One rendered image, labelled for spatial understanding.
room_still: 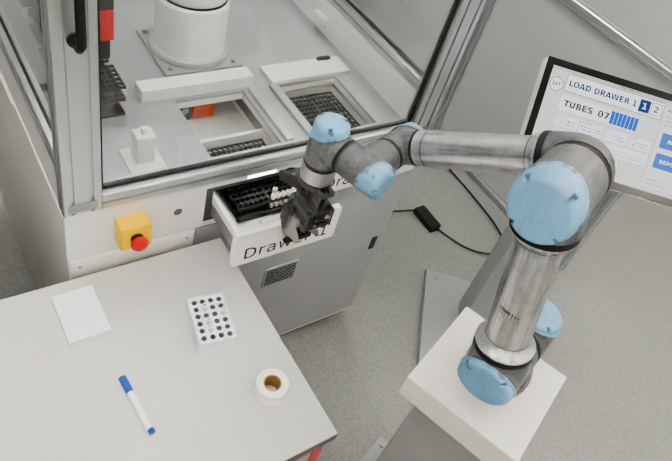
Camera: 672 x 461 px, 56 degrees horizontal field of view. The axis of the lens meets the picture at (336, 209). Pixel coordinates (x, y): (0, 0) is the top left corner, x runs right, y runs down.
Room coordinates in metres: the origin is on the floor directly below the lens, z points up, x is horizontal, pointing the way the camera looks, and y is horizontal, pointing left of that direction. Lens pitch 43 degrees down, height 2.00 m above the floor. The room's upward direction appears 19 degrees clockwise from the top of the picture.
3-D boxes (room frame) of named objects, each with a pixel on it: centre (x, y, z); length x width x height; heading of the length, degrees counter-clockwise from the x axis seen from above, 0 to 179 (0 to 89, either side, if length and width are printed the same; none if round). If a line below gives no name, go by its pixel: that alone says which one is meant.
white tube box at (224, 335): (0.81, 0.18, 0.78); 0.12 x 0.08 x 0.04; 36
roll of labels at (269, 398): (0.70, 0.01, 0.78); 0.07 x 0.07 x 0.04
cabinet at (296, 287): (1.52, 0.51, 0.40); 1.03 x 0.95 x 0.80; 136
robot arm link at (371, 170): (0.99, -0.04, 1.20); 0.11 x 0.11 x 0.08; 64
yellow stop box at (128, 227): (0.90, 0.41, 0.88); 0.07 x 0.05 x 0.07; 136
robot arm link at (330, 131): (1.02, 0.06, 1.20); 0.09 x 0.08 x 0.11; 64
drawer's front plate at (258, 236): (1.05, 0.09, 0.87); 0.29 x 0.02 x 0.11; 136
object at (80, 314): (0.72, 0.45, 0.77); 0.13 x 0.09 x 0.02; 46
